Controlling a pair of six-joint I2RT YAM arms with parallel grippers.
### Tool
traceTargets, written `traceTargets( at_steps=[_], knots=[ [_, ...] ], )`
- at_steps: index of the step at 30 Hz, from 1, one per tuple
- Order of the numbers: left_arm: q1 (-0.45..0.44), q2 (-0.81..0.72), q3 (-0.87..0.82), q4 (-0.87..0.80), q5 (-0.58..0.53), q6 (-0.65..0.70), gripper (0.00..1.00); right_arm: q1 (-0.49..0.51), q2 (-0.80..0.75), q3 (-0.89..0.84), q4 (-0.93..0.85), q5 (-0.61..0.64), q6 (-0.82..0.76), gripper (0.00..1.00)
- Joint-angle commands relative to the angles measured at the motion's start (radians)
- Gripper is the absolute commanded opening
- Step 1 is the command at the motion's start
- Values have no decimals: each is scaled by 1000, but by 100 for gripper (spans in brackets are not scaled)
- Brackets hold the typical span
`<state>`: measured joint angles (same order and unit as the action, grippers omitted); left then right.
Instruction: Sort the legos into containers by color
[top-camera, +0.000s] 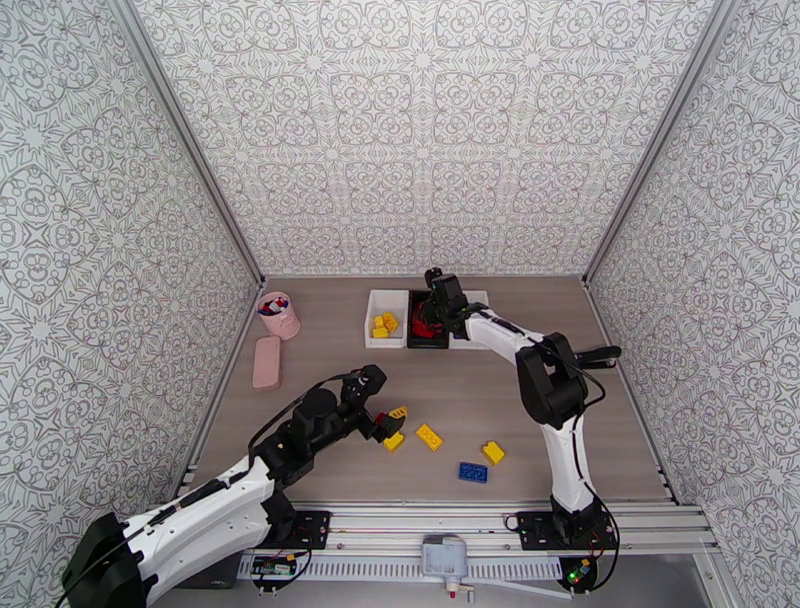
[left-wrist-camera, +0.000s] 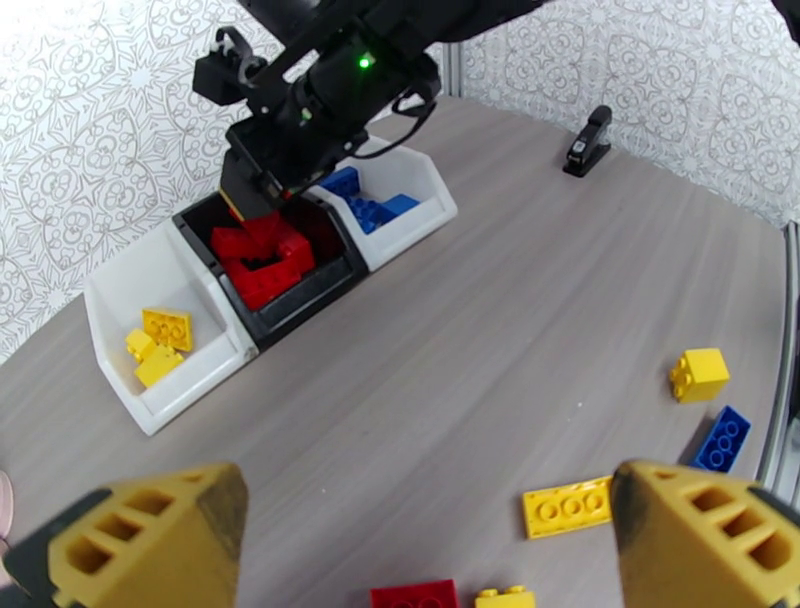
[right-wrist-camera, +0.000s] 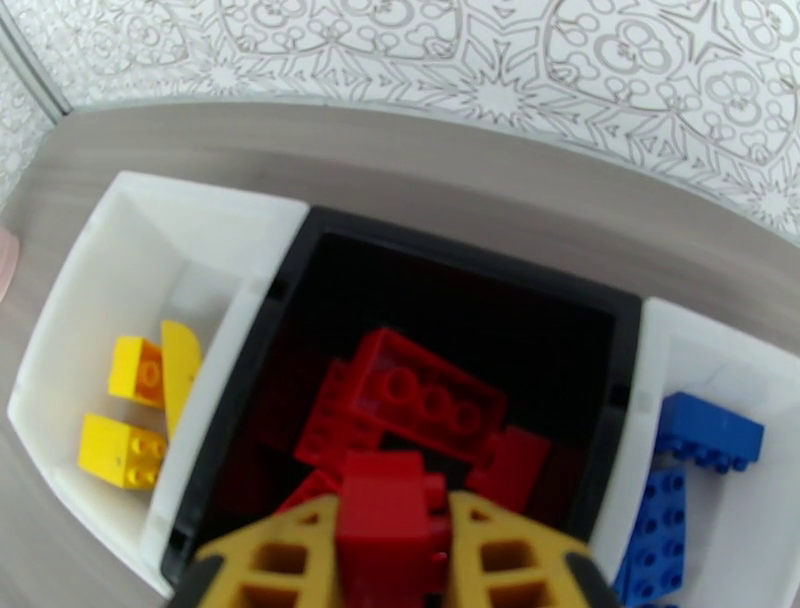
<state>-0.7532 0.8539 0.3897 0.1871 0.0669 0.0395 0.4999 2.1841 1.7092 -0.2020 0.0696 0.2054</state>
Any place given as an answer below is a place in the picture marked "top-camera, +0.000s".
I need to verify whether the white plastic bin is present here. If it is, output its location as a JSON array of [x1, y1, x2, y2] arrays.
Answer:
[[364, 288, 411, 349], [449, 289, 491, 351]]

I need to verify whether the black plastic bin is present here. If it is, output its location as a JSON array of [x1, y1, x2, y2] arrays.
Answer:
[[406, 289, 453, 350]]

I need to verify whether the pink case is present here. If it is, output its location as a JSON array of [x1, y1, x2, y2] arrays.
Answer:
[[252, 336, 283, 392]]

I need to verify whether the pink cup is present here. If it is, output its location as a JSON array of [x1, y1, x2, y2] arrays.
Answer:
[[257, 292, 302, 342]]

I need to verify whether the grey plastic device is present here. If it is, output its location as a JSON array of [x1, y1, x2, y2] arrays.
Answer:
[[421, 534, 470, 592]]

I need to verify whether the black stapler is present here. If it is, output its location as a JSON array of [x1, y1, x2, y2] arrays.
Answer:
[[571, 345, 623, 371]]

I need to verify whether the black flat box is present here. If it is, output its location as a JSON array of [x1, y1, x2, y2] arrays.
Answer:
[[184, 551, 242, 590]]

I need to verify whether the circuit board with green light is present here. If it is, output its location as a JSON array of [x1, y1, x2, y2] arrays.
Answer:
[[557, 556, 599, 594]]

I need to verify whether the black left camera cable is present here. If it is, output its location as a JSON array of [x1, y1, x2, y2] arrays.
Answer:
[[56, 371, 358, 608]]

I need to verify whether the black camera cable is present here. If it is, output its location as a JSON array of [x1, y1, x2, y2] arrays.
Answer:
[[56, 371, 358, 608], [487, 312, 621, 592]]

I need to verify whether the wide aluminium base rail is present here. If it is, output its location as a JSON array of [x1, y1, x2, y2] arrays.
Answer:
[[237, 499, 717, 554]]

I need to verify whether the aluminium table side rail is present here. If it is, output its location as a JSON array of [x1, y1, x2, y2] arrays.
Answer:
[[179, 284, 264, 486], [584, 284, 683, 504]]

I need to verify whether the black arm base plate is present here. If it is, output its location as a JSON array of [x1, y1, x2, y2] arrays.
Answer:
[[288, 510, 333, 551], [516, 510, 619, 553]]

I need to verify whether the white slotted cable duct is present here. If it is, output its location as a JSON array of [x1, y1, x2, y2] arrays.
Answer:
[[306, 556, 564, 581]]

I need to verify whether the black right camera cable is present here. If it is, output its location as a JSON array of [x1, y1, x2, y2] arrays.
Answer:
[[487, 312, 621, 592]]

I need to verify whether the aluminium frame post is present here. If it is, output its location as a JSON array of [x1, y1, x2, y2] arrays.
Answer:
[[581, 0, 733, 289], [107, 0, 267, 289]]

